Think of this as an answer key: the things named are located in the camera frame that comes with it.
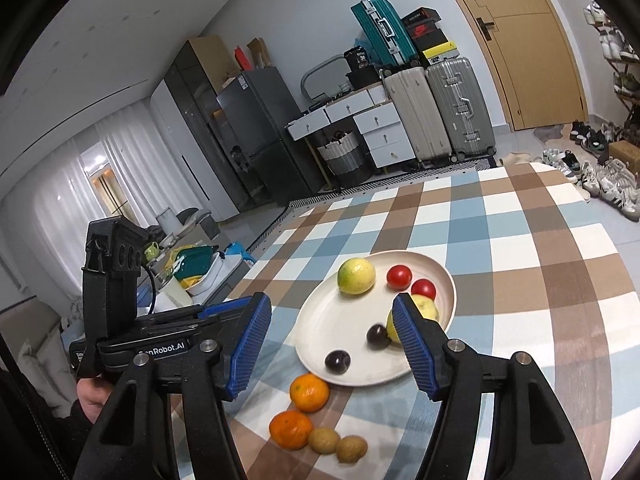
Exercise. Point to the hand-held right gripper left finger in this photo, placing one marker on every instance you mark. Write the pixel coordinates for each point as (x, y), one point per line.
(250, 345)

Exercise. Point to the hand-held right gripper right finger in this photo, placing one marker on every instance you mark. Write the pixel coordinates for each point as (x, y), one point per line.
(415, 345)

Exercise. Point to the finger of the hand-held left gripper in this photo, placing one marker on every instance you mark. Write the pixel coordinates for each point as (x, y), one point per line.
(220, 308)
(190, 327)

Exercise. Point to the green yellow citrus fruit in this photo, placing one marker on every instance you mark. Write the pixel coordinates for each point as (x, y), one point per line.
(425, 310)
(356, 275)

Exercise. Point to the dark plum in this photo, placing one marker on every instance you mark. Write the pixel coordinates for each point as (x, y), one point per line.
(378, 336)
(338, 363)

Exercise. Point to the red tomato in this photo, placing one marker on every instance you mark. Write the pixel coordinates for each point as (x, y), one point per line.
(399, 277)
(423, 289)

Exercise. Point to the cream round plate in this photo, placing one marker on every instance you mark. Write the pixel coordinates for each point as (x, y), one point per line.
(350, 320)

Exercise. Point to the orange tangerine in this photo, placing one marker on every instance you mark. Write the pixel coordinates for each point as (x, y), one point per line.
(291, 430)
(310, 392)

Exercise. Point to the small brown round fruit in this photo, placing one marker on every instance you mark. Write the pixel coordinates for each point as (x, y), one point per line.
(351, 449)
(324, 440)

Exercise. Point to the person's left forearm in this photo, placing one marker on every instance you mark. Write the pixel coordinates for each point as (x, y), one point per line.
(40, 435)

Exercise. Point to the person's left hand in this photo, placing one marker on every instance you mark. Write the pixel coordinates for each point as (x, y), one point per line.
(95, 400)

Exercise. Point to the white basin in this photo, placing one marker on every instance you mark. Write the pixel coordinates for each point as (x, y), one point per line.
(220, 277)

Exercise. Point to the green pouch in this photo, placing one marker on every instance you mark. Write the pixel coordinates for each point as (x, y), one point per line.
(197, 260)

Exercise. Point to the green mug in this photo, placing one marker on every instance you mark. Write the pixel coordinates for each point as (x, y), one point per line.
(151, 251)

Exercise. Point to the yellow bag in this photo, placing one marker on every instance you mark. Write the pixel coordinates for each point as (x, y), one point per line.
(172, 265)

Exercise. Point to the white cylinder appliance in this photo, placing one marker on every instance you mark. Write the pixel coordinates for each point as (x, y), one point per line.
(167, 222)

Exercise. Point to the dotted rug with striped border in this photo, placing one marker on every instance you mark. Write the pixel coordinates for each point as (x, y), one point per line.
(272, 235)

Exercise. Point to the beige sofa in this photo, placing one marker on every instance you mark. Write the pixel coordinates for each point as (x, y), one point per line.
(30, 340)

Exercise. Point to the white curtain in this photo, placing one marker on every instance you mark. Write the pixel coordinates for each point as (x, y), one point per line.
(60, 200)

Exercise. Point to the checked tablecloth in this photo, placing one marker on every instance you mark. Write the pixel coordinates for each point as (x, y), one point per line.
(525, 285)

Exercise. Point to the dark glass cabinet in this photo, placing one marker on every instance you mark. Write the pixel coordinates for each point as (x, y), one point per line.
(195, 120)

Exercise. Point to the grey refrigerator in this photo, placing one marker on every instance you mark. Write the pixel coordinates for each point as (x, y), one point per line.
(265, 125)

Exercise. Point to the woven laundry basket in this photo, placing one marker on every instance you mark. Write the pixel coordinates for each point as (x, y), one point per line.
(342, 160)

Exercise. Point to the white drawer cabinet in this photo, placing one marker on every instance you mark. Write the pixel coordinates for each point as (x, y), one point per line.
(385, 137)

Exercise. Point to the beige slippers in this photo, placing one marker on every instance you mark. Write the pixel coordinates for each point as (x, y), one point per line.
(515, 158)

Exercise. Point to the beige suitcase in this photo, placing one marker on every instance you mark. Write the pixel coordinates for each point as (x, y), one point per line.
(415, 115)

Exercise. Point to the white desk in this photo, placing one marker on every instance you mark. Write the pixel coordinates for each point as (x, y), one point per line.
(340, 107)

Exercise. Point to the silver suitcase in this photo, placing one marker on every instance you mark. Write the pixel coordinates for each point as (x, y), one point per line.
(460, 105)

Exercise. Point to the large cardboard box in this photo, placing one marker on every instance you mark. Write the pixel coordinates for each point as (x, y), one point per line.
(215, 60)

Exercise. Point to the red paper bag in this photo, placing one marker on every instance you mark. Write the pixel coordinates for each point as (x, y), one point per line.
(244, 59)

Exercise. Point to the pile of sneakers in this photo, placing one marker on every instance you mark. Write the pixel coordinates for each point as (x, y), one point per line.
(605, 180)

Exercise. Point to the grey fluffy mat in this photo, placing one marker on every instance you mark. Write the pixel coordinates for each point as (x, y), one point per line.
(552, 133)

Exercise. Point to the brown paper bag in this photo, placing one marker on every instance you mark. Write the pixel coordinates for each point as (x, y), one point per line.
(260, 52)

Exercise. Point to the black storage box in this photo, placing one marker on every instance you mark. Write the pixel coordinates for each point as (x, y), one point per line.
(364, 78)

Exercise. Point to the black bag with white label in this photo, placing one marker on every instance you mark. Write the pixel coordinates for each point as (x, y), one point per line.
(357, 58)

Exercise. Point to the small cardboard box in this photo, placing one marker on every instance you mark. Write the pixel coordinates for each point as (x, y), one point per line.
(625, 151)

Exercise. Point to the yellow and black box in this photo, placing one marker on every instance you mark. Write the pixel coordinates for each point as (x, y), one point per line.
(440, 52)

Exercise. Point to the plain black shoe box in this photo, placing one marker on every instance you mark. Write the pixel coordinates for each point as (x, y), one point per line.
(432, 40)

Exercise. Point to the wooden door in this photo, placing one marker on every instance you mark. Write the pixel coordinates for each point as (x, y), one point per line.
(530, 60)

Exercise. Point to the green suitcase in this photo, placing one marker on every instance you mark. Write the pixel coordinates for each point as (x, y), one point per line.
(382, 30)

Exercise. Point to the wooden shoe rack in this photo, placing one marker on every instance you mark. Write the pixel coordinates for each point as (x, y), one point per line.
(625, 91)

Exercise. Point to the black shoe box orange trim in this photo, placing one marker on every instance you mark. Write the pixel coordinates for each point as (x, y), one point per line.
(420, 15)

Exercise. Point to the rows of shelved shoes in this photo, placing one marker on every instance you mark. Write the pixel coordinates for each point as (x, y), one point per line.
(612, 45)

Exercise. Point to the grey oval frame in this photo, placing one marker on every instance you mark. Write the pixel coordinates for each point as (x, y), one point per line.
(312, 75)

